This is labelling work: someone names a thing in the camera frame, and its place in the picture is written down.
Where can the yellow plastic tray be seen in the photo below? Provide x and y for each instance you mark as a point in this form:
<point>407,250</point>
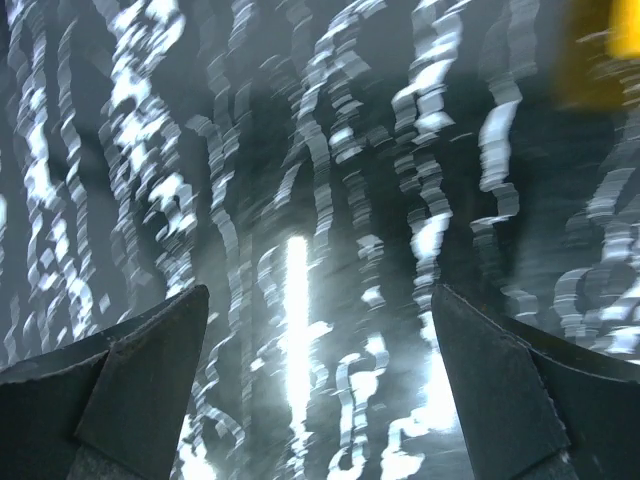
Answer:
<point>597,62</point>

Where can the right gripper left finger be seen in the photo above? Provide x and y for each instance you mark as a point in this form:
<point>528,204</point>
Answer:
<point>110,406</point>

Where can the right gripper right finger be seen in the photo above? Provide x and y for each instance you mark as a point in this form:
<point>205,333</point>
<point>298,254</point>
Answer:
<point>534,406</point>

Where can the black marble pattern mat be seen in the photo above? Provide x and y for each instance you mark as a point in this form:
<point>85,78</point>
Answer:
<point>321,167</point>

